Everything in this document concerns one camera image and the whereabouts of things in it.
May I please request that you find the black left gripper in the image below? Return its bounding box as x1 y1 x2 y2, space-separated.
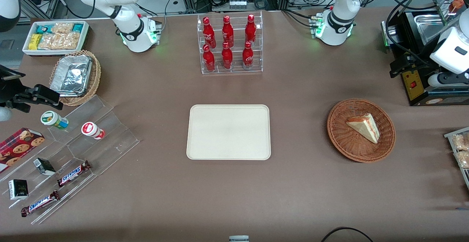
389 52 435 78

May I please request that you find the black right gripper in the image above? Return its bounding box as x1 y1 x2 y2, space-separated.
0 65 64 113

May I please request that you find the triangular sandwich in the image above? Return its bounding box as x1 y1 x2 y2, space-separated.
346 113 381 144

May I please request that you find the small light wicker basket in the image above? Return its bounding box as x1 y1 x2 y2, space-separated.
49 50 102 107

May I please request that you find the grey metal snack tray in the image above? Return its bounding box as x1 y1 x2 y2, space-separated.
443 126 469 191

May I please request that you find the large brown wicker basket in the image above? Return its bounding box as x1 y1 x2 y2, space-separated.
327 99 396 163

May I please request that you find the beige rectangular tray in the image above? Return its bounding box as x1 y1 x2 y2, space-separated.
186 104 272 161

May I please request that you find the black food warmer cabinet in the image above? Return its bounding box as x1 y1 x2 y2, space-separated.
381 0 469 107

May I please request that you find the green lid yoghurt cup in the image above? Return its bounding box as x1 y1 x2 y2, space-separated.
40 111 69 131

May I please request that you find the aluminium foil container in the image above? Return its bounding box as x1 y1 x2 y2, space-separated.
49 55 93 98

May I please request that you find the red plaid cookie box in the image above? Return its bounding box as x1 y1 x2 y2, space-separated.
0 127 46 174

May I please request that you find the yellow snack packet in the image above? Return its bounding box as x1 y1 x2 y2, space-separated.
28 34 43 51

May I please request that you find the large clear cracker bag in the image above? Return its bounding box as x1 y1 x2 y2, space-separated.
38 32 82 51

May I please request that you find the red lid yoghurt cup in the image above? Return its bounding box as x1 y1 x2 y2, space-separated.
81 122 106 140

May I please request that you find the small black chocolate box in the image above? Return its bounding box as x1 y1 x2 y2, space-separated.
8 179 29 201
33 158 56 177

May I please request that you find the small clear cracker bag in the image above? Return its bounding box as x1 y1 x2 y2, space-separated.
51 22 74 36

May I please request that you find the brown Snickers bar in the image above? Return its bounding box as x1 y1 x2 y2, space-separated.
21 190 61 218
57 160 92 188

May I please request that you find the white rectangular snack bin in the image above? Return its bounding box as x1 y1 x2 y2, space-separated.
22 21 90 57

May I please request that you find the clear acrylic stepped display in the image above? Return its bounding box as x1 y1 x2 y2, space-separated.
0 95 141 225

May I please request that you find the clear fried snack bag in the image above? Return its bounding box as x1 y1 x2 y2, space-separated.
451 133 469 151
454 150 469 169

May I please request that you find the red cola bottle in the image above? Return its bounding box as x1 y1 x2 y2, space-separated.
222 15 235 48
202 17 216 49
221 42 234 70
242 41 254 70
245 14 257 45
202 44 216 72

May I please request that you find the clear acrylic bottle rack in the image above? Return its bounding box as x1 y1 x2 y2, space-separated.
197 11 264 75

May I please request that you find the black cable loop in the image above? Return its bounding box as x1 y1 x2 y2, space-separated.
321 227 374 242

